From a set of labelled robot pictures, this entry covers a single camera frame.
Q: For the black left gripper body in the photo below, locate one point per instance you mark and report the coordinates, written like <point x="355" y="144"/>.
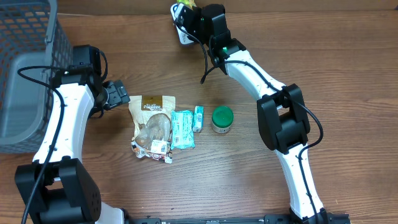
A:
<point x="114" y="96"/>

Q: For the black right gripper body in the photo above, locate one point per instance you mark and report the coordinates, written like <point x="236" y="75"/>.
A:
<point x="188" y="19"/>

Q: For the yellow liquid bottle silver cap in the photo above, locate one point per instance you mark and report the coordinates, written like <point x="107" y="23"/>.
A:
<point x="189" y="3"/>

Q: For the brown snack packet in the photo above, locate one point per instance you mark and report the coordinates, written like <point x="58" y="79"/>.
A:
<point x="151" y="116"/>

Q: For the small teal white box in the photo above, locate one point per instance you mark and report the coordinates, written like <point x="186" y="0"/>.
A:
<point x="198" y="119"/>

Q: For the green lid white jar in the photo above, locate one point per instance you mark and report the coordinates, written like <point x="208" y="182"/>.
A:
<point x="222" y="119"/>

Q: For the teal tissue pack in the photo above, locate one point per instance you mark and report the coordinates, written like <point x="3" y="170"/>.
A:
<point x="182" y="134"/>

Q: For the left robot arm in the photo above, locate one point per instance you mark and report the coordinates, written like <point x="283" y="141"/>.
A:
<point x="56" y="187"/>

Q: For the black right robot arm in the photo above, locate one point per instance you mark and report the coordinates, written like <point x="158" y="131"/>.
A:
<point x="281" y="112"/>

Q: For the white barcode scanner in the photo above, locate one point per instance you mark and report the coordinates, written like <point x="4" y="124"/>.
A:
<point x="183" y="38"/>

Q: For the grey plastic shopping basket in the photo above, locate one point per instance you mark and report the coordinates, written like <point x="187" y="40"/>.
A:
<point x="31" y="37"/>

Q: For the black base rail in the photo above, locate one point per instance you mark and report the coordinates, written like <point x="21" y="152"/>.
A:
<point x="267" y="219"/>

